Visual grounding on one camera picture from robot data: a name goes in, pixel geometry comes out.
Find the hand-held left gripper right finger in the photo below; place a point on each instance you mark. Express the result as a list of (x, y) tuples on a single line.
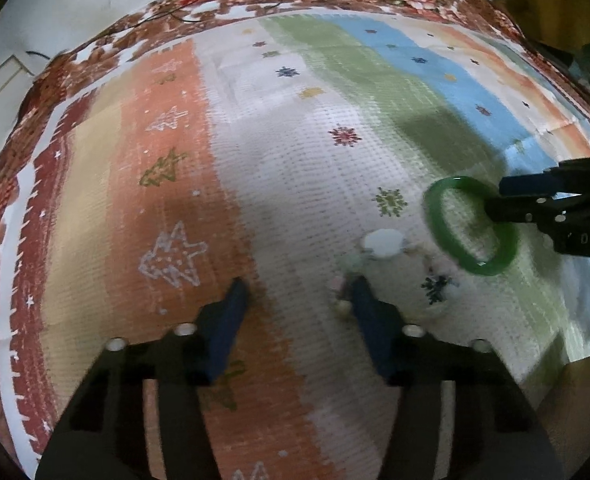
[(375, 330)]

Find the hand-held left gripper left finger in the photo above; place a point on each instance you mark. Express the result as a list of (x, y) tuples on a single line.
[(225, 330)]

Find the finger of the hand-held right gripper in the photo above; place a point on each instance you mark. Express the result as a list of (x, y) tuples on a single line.
[(515, 210), (525, 185)]

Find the green jade bangle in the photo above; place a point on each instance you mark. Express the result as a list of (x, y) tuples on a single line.
[(440, 230)]

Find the striped colourful mat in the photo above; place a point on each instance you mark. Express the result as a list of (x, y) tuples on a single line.
[(275, 160)]

